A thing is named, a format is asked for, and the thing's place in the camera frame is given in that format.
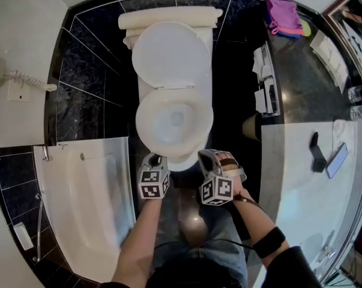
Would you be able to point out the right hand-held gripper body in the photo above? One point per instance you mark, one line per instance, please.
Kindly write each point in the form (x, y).
(218, 190)

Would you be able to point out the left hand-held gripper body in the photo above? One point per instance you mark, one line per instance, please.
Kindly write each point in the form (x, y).
(152, 187)

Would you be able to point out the white toilet seat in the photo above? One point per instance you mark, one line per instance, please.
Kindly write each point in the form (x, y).
(144, 121)

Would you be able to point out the person's right forearm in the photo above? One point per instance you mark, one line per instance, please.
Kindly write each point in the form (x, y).
(252, 217)

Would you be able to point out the person's left forearm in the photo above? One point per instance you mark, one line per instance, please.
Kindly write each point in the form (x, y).
(138, 238)

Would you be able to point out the black forearm band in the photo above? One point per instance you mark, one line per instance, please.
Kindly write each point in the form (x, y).
(269, 241)

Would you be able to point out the white toilet bowl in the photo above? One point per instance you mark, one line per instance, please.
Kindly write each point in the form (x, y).
(182, 164)

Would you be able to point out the white toilet lid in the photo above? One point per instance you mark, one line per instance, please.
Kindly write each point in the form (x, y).
(171, 52)

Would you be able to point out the white toilet tank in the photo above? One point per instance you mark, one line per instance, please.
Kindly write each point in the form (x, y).
(168, 15)

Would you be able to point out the person's right hand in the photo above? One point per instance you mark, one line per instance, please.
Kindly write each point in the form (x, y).
(227, 160)

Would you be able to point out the white bathtub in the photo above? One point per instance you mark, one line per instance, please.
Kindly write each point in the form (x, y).
(87, 196)

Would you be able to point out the person's blue jeans legs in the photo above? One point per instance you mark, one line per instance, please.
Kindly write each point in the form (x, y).
(216, 259)

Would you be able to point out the beige waste bin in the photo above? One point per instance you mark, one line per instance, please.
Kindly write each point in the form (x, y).
(252, 127)

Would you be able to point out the black handheld device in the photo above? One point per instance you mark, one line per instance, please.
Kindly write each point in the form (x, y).
(317, 154)

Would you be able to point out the person's black sleeve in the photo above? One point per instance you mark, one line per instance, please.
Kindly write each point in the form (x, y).
(294, 268)

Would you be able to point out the tray of white toiletries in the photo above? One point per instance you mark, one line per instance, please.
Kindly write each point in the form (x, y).
(267, 82)

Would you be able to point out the chrome bathtub grab bar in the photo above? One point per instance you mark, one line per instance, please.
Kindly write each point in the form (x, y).
(39, 226)

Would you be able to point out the chrome sink faucet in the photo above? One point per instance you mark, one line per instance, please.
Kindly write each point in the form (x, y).
(326, 247)

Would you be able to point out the smartphone with blue case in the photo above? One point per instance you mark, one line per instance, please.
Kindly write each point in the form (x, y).
(337, 160)

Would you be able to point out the white soap dish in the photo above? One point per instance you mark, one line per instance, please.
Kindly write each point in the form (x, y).
(23, 235)

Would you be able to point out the clear drinking glass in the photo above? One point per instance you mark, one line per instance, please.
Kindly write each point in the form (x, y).
(356, 94)
(358, 112)

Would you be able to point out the white folded towel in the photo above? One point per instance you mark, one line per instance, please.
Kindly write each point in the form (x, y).
(329, 55)

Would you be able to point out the pile of colourful cloths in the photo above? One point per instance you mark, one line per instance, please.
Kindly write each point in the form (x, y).
(282, 13)

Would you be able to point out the white wall socket plate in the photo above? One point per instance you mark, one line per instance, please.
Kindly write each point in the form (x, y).
(17, 93)

